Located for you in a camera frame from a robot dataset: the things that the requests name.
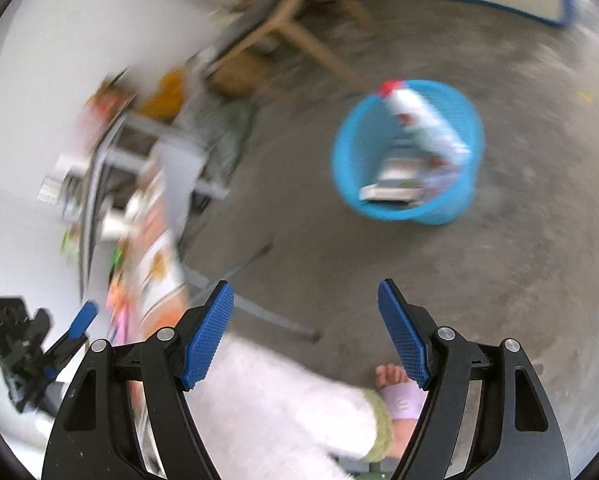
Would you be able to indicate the blue plastic wastebasket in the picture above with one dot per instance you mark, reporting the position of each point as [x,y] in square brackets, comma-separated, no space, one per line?
[359,125]

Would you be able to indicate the white fluffy robe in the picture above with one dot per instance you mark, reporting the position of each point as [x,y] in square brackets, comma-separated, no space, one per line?
[279,410]

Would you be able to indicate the grey box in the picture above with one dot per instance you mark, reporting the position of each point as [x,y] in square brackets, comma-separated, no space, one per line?
[394,185]

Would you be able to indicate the white plastic bottle red cap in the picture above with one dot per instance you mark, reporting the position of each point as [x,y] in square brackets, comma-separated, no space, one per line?
[429,125]

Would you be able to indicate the wooden chair black seat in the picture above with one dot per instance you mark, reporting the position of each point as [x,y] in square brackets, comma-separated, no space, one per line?
[289,25]

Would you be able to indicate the grey plastic bag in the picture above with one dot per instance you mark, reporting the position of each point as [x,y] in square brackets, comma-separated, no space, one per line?
[229,130]

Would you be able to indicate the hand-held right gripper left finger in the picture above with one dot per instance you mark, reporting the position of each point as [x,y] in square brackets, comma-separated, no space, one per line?
[209,335]

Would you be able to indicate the yellow plastic bag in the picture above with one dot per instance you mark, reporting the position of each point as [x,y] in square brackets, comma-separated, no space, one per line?
[164,92]

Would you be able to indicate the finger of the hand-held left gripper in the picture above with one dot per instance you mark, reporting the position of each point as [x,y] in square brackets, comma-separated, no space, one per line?
[66,355]
[81,319]

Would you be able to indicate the pale purple slipper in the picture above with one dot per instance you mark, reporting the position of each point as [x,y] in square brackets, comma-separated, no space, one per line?
[404,402]

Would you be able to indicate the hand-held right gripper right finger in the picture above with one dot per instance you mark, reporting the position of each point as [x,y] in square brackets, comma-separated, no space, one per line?
[404,335]

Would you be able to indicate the person's foot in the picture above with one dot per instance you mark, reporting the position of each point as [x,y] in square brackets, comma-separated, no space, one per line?
[392,374]

